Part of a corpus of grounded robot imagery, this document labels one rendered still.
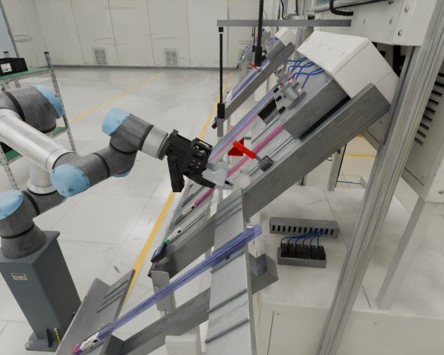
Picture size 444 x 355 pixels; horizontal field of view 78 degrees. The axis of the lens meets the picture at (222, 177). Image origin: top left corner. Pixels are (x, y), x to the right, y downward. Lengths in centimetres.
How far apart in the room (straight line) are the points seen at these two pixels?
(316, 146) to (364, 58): 18
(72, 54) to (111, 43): 146
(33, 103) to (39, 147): 26
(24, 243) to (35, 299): 28
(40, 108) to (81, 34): 986
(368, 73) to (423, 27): 10
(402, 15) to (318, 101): 18
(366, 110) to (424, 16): 16
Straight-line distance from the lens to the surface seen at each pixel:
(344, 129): 60
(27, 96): 104
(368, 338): 109
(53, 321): 159
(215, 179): 72
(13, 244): 133
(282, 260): 99
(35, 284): 142
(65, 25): 1110
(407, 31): 55
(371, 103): 60
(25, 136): 86
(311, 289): 97
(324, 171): 232
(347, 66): 59
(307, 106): 61
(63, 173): 70
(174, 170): 73
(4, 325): 194
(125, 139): 72
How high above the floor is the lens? 134
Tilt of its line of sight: 29 degrees down
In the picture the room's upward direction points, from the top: straight up
